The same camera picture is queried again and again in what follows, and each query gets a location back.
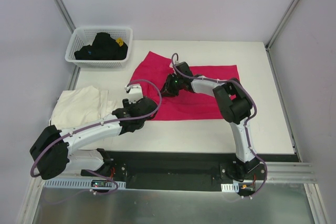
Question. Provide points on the white plastic laundry basket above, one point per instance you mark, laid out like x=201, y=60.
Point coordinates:
x=84, y=36

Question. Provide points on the white cable duct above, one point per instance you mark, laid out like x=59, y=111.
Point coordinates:
x=230, y=188
x=74, y=183

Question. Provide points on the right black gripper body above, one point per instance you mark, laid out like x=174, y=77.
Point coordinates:
x=169, y=87

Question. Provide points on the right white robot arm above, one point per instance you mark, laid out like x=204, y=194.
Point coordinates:
x=235, y=106

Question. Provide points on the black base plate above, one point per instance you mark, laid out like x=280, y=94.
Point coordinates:
x=177, y=171

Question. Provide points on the aluminium frame post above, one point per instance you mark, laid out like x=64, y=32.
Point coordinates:
x=283, y=21
x=65, y=14

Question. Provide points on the left white cable duct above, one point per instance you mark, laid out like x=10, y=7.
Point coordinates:
x=74, y=183

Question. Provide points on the right aluminium frame post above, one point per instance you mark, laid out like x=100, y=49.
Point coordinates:
x=283, y=21

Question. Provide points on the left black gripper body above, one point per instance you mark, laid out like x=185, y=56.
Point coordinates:
x=146, y=104

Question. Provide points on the pink t shirt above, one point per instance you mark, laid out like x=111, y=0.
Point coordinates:
x=186, y=106

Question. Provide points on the left aluminium frame post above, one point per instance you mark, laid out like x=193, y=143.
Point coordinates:
x=65, y=14

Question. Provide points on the right white cable duct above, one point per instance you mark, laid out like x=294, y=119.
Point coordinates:
x=230, y=188

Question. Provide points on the white t shirt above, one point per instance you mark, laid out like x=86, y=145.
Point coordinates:
x=78, y=107

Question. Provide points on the black t shirt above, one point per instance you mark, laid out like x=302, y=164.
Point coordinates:
x=104, y=47

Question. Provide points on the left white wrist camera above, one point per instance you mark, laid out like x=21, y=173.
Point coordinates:
x=134, y=93

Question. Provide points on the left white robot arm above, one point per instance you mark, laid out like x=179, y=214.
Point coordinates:
x=56, y=151

